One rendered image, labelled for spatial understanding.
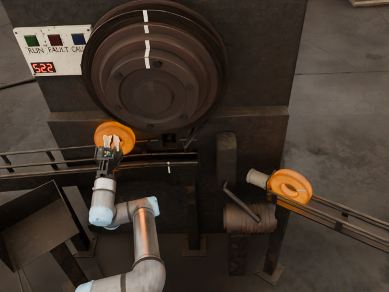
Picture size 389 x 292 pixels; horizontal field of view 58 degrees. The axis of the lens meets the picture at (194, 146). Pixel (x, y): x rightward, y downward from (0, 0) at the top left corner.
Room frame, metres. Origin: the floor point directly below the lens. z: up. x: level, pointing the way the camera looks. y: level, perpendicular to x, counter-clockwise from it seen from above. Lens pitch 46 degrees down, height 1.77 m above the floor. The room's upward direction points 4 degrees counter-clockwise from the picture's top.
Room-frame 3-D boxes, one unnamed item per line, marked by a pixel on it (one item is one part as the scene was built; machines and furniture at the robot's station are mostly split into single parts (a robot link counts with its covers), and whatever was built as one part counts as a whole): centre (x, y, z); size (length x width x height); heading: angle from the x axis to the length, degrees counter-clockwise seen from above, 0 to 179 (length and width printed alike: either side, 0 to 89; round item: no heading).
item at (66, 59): (1.11, 0.44, 1.15); 0.26 x 0.02 x 0.18; 86
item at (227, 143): (0.97, -0.13, 0.68); 0.11 x 0.08 x 0.24; 176
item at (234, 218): (0.82, -0.21, 0.27); 0.22 x 0.13 x 0.53; 86
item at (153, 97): (0.88, 0.11, 1.11); 0.28 x 0.06 x 0.28; 86
